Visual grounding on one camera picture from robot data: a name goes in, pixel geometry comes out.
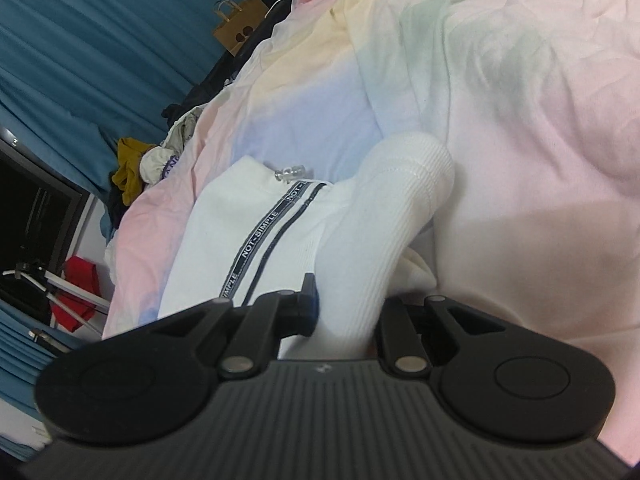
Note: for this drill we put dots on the white hoodie with striped band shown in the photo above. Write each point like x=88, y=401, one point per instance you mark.
x=280, y=240

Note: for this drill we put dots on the dark clothing pile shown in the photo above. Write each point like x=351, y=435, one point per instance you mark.
x=210, y=85

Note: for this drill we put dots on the white clothes hanger rack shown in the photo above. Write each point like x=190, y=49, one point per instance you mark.
x=55, y=285

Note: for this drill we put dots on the mustard yellow cloth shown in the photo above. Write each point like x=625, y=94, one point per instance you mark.
x=131, y=172

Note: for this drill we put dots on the red cloth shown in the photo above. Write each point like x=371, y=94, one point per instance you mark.
x=75, y=290

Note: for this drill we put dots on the brown paper bag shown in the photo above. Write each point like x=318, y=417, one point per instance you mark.
x=238, y=24

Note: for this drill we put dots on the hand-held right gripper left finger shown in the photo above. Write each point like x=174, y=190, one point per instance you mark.
x=306, y=294

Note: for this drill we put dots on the blue curtain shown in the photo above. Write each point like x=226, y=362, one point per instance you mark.
x=100, y=60

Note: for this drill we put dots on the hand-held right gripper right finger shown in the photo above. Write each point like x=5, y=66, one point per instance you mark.
x=395, y=320

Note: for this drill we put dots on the grey white crumpled garment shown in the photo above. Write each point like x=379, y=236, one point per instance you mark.
x=172, y=152

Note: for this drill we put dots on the pastel rainbow bed blanket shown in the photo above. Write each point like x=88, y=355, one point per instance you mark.
x=450, y=110

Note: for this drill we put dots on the dark window frame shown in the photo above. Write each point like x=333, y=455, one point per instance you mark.
x=35, y=230

